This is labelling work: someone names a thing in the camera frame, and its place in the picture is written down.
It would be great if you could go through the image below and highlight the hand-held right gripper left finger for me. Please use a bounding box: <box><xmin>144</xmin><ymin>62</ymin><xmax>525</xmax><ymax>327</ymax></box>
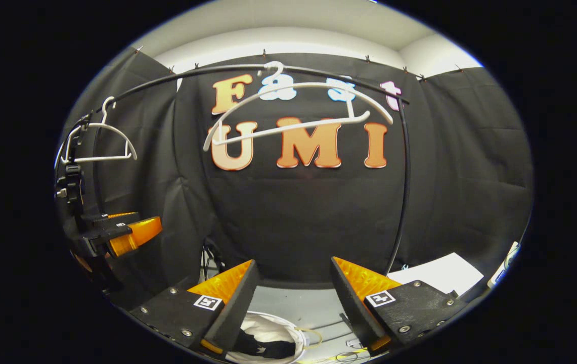
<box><xmin>129</xmin><ymin>259</ymin><xmax>262</xmax><ymax>357</ymax></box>

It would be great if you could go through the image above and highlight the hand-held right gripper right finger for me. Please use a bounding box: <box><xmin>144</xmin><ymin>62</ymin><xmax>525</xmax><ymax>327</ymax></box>
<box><xmin>330</xmin><ymin>256</ymin><xmax>468</xmax><ymax>354</ymax></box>

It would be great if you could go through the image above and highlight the white laundry hamper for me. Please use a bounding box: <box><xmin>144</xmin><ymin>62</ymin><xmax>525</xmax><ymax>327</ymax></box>
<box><xmin>225</xmin><ymin>311</ymin><xmax>314</xmax><ymax>364</ymax></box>

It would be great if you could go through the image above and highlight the black jacket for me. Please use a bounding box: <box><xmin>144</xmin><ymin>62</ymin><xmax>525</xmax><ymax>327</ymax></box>
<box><xmin>233</xmin><ymin>329</ymin><xmax>296</xmax><ymax>359</ymax></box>

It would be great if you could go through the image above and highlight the white clothes hanger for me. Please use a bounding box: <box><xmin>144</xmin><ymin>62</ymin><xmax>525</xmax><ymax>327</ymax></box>
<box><xmin>55</xmin><ymin>96</ymin><xmax>138</xmax><ymax>170</ymax></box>
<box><xmin>203</xmin><ymin>61</ymin><xmax>394</xmax><ymax>152</ymax></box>

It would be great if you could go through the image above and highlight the white paper sheet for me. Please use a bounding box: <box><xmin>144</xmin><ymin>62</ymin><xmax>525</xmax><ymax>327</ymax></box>
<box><xmin>387</xmin><ymin>253</ymin><xmax>485</xmax><ymax>296</ymax></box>

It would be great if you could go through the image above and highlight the black backdrop cloth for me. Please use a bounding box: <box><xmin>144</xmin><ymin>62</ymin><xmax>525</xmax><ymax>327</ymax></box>
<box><xmin>56</xmin><ymin>48</ymin><xmax>534</xmax><ymax>309</ymax></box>

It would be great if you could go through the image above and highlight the white plastic object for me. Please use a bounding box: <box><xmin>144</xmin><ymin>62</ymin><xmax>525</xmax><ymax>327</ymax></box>
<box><xmin>488</xmin><ymin>242</ymin><xmax>520</xmax><ymax>289</ymax></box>

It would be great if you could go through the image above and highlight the black clothes rail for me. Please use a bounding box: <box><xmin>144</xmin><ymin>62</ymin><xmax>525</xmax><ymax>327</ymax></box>
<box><xmin>56</xmin><ymin>63</ymin><xmax>413</xmax><ymax>276</ymax></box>

